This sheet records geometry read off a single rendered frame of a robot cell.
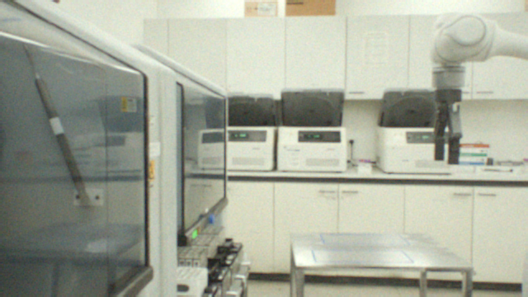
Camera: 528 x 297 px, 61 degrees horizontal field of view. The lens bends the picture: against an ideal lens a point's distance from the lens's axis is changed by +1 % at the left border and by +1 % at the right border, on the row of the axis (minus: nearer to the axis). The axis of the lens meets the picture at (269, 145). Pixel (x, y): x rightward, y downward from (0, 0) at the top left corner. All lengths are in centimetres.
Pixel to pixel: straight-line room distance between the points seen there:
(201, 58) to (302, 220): 163
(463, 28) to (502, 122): 334
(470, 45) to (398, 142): 249
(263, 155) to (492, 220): 183
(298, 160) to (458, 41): 252
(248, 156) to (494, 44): 261
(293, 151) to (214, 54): 112
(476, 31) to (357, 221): 263
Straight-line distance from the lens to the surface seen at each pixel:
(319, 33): 389
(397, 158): 361
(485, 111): 444
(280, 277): 380
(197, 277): 132
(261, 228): 365
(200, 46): 399
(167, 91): 114
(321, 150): 355
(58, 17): 108
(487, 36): 120
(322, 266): 157
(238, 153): 359
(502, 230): 391
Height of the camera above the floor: 130
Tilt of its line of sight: 3 degrees down
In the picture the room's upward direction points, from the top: straight up
